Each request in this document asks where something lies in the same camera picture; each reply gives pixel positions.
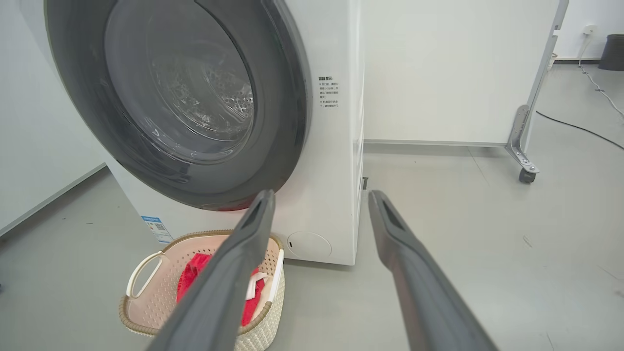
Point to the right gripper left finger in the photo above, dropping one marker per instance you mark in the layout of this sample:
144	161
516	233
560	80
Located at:
229	292

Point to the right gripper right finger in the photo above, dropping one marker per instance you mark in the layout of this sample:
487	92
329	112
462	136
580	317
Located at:
419	292

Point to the red and white garment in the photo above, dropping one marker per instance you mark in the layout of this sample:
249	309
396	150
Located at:
192	278

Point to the dark round glass washer door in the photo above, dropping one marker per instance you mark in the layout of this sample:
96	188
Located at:
273	146

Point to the cream perforated laundry basket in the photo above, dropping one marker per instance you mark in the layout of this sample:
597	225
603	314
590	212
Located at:
151	307

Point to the white front-load washing machine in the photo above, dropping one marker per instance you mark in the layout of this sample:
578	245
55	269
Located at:
331	195

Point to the round filter cover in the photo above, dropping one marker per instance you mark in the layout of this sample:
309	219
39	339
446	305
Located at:
309	244

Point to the blue energy label sticker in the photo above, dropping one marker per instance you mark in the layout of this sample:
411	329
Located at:
157	230

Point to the black caster wheel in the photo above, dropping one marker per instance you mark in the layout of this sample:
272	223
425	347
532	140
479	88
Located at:
527	176

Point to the metal cart leg with caster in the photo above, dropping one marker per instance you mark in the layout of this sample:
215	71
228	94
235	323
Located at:
521	136

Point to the small black text sticker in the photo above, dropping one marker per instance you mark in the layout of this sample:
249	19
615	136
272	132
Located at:
328	92

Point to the white partition panel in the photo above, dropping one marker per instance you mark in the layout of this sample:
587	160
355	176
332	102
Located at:
438	68

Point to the dark grey trash bin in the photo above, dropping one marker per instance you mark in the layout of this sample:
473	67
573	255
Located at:
613	53

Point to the white wall socket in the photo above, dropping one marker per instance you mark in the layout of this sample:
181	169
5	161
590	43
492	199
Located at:
590	29

